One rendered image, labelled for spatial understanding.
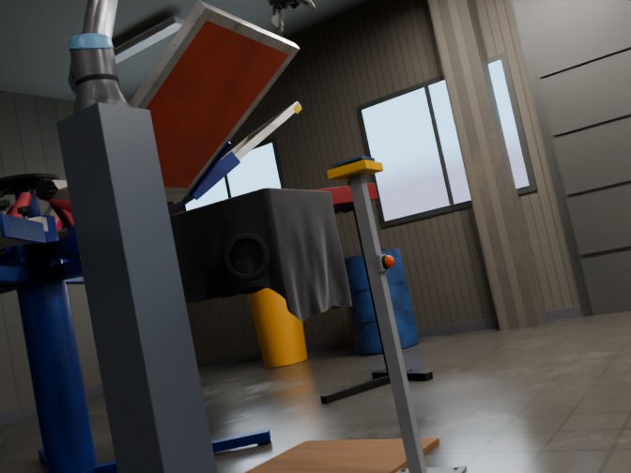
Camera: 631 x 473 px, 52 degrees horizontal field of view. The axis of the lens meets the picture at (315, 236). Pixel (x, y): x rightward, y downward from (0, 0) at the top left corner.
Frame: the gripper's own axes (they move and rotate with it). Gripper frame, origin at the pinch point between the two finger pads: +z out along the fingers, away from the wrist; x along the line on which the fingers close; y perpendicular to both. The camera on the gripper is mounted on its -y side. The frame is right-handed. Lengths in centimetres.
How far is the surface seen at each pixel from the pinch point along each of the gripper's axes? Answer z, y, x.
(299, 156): -90, -344, -176
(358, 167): 58, 18, 2
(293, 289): 79, 17, -37
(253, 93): -2.1, -21.5, -37.0
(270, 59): -6.2, -17.2, -22.1
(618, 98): 23, -315, 76
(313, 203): 53, -6, -28
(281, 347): 66, -274, -239
